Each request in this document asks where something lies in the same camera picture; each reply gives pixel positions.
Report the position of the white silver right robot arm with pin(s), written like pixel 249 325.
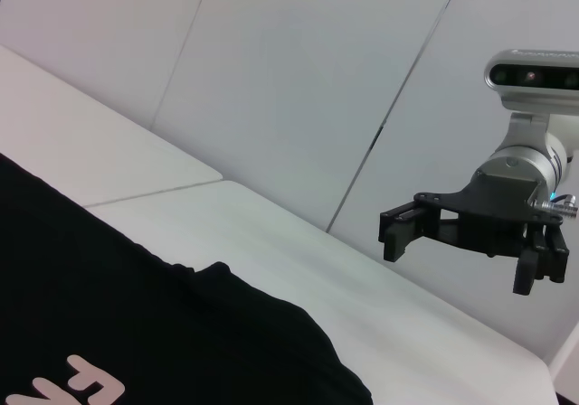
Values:
pixel 520 161

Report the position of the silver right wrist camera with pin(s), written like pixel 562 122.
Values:
pixel 520 77

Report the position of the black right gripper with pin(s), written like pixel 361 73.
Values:
pixel 493 215

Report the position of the black shirt with FREE print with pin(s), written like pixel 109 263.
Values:
pixel 135 310

